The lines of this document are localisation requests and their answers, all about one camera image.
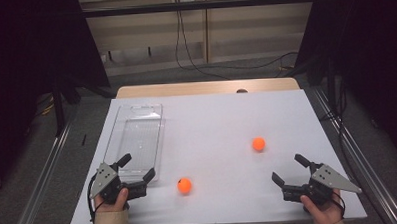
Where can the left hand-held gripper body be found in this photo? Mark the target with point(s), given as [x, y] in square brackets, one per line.
[105, 180]

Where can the person's left hand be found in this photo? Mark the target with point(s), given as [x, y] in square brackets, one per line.
[118, 206]

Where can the person's right hand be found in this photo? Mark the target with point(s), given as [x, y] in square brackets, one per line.
[325, 216]

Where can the plain orange ball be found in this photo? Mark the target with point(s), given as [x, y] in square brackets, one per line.
[258, 144]

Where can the orange ball with black mark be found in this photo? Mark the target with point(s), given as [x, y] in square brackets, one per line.
[184, 185]

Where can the small dark knob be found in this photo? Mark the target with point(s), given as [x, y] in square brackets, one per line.
[241, 90]

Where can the black curtain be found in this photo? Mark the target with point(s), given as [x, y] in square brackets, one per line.
[367, 36]
[24, 48]

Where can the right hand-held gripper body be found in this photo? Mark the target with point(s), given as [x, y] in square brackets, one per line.
[329, 179]

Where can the white board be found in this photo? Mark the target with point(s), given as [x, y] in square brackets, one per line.
[220, 124]

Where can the wooden table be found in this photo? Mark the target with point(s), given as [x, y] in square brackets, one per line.
[185, 88]

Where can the black horizontal bar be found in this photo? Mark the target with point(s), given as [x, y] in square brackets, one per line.
[183, 6]

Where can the black pen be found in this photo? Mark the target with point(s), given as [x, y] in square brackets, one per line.
[84, 139]

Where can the black wall peg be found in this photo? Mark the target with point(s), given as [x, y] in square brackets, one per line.
[110, 55]
[149, 51]

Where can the aluminium rail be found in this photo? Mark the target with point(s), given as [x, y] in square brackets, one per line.
[353, 150]
[39, 191]

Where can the clear plastic container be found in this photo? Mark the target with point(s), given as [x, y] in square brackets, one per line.
[140, 134]

